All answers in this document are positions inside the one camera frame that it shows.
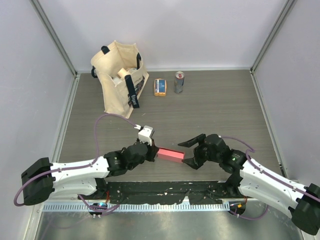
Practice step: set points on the pink paper box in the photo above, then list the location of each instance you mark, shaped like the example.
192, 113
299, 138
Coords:
170, 155

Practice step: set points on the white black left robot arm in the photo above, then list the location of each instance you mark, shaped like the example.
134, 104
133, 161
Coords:
44, 180

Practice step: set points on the aluminium corner post left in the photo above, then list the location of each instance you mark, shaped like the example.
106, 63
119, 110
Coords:
53, 35

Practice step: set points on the silver energy drink can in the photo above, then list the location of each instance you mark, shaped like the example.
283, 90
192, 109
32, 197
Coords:
179, 82

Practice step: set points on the aluminium corner post right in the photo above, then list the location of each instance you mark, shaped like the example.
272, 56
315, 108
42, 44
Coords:
285, 11

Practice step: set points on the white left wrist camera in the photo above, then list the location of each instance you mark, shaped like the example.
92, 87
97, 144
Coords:
145, 134

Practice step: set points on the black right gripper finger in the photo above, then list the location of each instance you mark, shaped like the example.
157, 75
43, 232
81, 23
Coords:
194, 162
196, 140

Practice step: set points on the orange sponge blue label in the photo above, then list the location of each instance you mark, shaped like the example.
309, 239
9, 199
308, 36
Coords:
160, 87

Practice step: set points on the aluminium front rail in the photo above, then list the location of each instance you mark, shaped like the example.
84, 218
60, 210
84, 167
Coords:
170, 192

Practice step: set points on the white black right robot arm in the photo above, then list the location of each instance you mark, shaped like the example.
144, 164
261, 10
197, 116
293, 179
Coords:
299, 202

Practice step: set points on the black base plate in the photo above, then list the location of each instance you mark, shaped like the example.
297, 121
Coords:
164, 192

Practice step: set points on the clear plastic bottle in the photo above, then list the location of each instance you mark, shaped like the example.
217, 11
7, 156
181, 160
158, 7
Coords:
118, 80

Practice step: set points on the beige canvas tote bag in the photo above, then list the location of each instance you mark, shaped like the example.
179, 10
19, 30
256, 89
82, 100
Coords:
123, 98

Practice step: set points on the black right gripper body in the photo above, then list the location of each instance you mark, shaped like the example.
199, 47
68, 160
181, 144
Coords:
202, 150

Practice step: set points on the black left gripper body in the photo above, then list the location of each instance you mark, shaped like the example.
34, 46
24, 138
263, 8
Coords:
146, 157

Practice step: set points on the slotted cable duct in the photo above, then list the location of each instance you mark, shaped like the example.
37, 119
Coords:
185, 206

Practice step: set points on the cream lotion bottle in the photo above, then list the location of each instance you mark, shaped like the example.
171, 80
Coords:
122, 73

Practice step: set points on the aluminium corner post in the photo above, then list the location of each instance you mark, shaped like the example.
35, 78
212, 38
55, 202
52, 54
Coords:
53, 35
285, 11

